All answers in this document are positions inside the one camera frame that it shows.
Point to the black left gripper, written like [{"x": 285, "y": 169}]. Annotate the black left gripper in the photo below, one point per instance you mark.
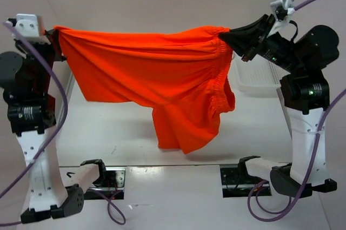
[{"x": 54, "y": 44}]

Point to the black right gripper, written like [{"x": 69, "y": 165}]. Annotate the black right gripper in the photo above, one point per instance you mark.
[{"x": 246, "y": 38}]

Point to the orange mesh shorts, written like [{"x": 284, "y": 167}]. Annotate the orange mesh shorts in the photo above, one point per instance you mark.
[{"x": 182, "y": 77}]

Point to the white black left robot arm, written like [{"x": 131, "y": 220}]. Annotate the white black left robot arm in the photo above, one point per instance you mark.
[{"x": 25, "y": 77}]

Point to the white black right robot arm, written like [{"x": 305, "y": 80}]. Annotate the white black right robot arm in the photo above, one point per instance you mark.
[{"x": 306, "y": 96}]

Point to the white plastic mesh basket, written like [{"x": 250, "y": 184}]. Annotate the white plastic mesh basket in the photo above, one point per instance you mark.
[{"x": 257, "y": 77}]

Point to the aluminium table edge rail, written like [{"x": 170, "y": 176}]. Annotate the aluminium table edge rail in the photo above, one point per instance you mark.
[{"x": 62, "y": 116}]

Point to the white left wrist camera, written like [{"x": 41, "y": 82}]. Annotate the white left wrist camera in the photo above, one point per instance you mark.
[{"x": 31, "y": 27}]

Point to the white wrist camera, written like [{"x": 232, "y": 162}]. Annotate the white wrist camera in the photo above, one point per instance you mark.
[
  {"x": 31, "y": 27},
  {"x": 282, "y": 11}
]

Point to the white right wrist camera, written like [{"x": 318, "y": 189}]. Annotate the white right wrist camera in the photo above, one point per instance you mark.
[{"x": 282, "y": 11}]

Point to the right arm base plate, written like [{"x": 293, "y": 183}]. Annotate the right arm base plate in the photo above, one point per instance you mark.
[{"x": 233, "y": 184}]

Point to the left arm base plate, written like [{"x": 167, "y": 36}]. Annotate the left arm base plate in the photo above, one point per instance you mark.
[{"x": 112, "y": 186}]

